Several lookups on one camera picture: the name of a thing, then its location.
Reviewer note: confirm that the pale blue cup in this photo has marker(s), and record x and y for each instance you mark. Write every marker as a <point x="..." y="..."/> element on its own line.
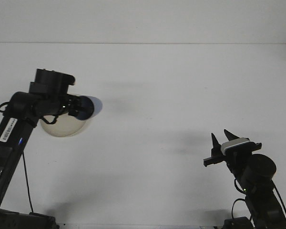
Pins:
<point x="95" y="106"/>

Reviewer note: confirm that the pale round plate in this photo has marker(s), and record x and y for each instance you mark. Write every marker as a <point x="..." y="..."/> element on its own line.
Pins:
<point x="62" y="130"/>

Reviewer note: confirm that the pale grey camera box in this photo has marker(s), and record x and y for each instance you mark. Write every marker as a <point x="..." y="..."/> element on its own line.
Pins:
<point x="236" y="144"/>

